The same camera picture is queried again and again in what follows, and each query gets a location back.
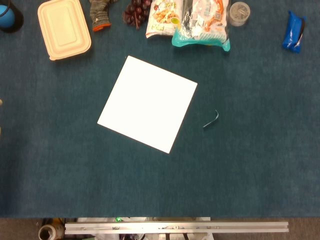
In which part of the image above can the grey knit glove orange cuff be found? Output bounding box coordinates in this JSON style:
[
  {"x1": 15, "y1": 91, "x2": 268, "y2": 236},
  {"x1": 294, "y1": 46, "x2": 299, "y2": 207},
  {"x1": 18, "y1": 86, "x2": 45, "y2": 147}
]
[{"x1": 88, "y1": 0, "x2": 119, "y2": 33}]

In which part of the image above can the white square paper sheet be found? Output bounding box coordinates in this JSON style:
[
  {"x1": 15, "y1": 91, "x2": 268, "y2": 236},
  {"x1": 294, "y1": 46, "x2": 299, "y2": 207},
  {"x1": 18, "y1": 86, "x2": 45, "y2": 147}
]
[{"x1": 96, "y1": 55, "x2": 199, "y2": 155}]

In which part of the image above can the clear round plastic jar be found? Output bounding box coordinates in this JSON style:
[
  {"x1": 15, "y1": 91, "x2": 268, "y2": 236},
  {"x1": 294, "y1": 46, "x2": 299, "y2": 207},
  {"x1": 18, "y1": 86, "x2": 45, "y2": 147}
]
[{"x1": 228, "y1": 1, "x2": 251, "y2": 27}]

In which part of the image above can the blue cookie packet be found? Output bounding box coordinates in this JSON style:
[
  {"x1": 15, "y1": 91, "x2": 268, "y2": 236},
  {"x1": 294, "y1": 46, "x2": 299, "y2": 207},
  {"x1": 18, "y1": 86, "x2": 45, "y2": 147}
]
[{"x1": 282, "y1": 10, "x2": 308, "y2": 54}]

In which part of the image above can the aluminium profile rail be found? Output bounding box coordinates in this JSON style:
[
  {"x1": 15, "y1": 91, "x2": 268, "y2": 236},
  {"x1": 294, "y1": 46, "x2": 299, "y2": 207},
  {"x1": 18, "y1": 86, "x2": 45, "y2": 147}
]
[{"x1": 64, "y1": 221, "x2": 290, "y2": 235}]

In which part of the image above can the dark red grape bunch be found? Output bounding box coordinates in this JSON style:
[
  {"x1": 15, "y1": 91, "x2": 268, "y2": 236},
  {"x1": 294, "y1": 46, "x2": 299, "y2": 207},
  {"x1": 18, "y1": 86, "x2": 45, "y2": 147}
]
[{"x1": 122, "y1": 0, "x2": 153, "y2": 31}]

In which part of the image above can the brown tape roll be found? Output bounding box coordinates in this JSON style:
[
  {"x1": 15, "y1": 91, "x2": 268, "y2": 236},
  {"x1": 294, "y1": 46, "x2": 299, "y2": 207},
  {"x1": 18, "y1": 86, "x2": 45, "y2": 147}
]
[{"x1": 38, "y1": 223, "x2": 65, "y2": 240}]

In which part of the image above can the teal shrimp snack bag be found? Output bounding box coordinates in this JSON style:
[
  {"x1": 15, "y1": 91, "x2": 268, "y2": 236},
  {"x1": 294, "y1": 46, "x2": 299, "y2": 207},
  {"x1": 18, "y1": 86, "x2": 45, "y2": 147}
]
[{"x1": 171, "y1": 0, "x2": 231, "y2": 53}]

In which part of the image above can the blue ball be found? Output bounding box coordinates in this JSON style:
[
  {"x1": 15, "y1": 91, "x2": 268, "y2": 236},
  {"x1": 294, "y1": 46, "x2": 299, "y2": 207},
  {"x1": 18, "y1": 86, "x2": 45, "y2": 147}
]
[{"x1": 0, "y1": 5, "x2": 16, "y2": 29}]

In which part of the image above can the white snack bag with fries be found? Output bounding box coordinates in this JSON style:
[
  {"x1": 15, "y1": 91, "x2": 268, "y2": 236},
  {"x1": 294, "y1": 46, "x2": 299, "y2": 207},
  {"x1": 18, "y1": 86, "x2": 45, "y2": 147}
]
[{"x1": 145, "y1": 0, "x2": 186, "y2": 39}]

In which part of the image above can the small blue strip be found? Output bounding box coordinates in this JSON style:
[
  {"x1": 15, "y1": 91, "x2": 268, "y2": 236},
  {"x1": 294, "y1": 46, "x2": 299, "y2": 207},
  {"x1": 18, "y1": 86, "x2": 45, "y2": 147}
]
[{"x1": 202, "y1": 109, "x2": 220, "y2": 129}]

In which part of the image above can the beige lidded lunch box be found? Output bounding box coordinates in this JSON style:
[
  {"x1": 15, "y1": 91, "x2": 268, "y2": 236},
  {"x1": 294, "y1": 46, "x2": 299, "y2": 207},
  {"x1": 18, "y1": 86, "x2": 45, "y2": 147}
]
[{"x1": 37, "y1": 0, "x2": 92, "y2": 61}]

